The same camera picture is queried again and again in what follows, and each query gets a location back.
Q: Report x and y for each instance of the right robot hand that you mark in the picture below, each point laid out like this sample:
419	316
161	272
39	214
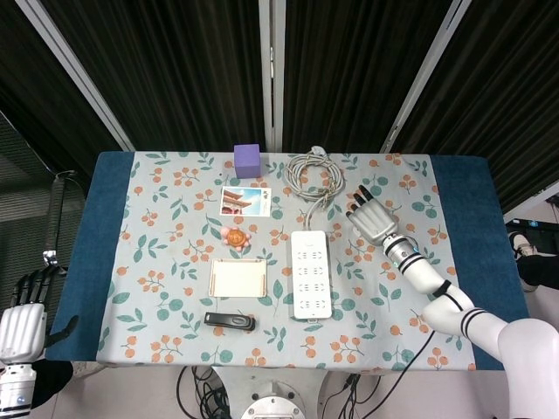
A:
375	220

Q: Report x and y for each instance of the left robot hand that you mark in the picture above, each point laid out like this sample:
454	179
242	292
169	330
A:
22	327

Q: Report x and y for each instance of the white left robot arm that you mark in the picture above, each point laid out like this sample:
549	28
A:
15	393

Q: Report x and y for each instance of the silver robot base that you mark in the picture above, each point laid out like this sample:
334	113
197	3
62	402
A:
273	403

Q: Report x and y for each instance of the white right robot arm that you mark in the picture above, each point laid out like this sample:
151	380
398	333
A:
419	266

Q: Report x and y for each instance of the white power strip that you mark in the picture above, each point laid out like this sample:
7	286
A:
312	279

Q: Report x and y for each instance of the temple photo postcard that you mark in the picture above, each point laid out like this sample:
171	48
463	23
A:
244	201

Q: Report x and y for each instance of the blue table cover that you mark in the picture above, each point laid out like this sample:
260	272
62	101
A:
100	218

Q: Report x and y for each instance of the pink orange turtle toy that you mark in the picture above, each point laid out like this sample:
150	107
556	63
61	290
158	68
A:
236	238

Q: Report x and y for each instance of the purple foam cube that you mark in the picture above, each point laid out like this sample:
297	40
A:
246	161

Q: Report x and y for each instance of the white sneaker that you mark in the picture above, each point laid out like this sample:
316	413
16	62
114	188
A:
522	244

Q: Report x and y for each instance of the beige plastic tray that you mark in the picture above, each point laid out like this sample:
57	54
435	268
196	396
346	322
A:
238	279

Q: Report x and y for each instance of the floral leaf print tablecloth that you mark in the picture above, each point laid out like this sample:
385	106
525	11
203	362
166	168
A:
174	323

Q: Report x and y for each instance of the black stapler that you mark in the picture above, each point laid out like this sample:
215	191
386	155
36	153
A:
229	320

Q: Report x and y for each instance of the black pleated curtain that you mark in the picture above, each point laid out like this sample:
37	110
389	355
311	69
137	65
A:
183	65

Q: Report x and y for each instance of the white metal frame post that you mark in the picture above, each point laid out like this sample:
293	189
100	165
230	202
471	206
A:
271	74
425	74
78	74

